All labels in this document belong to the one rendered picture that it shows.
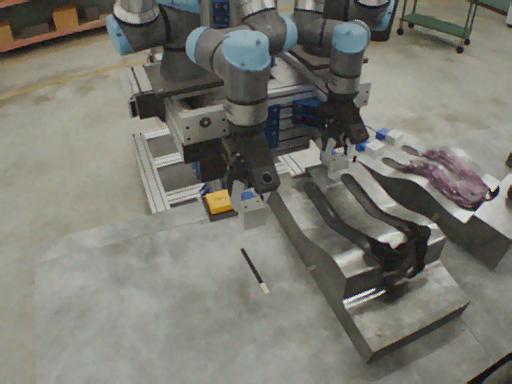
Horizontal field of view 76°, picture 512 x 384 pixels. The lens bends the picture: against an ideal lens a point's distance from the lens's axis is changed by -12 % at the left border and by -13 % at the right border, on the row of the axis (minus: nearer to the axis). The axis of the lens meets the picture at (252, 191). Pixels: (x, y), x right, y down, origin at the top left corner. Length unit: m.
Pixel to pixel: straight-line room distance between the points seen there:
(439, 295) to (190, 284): 0.54
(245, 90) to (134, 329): 0.52
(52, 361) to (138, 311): 0.21
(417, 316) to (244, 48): 0.59
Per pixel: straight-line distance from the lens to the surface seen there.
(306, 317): 0.81
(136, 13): 0.99
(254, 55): 0.60
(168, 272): 0.89
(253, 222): 0.80
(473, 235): 1.02
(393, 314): 0.78
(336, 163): 0.99
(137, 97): 1.26
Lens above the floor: 1.50
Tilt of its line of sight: 41 degrees down
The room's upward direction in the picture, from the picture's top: straight up
